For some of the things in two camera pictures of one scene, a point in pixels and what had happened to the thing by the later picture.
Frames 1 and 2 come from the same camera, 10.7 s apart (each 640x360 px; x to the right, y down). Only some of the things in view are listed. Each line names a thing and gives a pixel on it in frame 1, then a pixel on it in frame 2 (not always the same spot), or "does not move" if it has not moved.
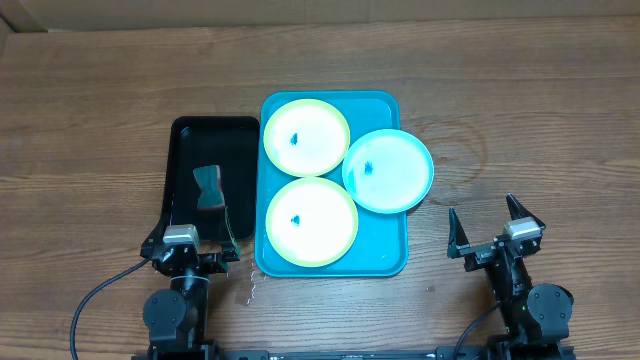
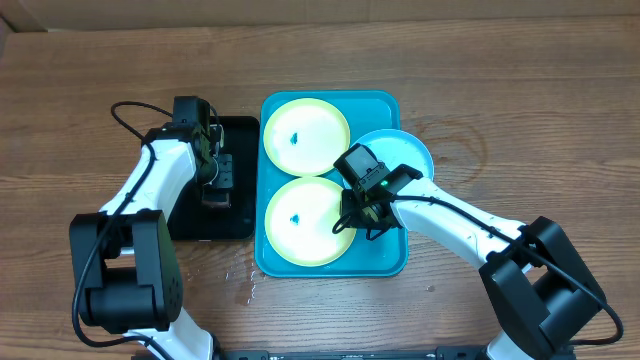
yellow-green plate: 306,137 does not move
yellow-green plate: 312,222 does not move
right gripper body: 480,257 to 367,221
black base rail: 439,353 does not move
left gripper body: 209,265 to 218,174
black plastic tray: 214,165 does not move
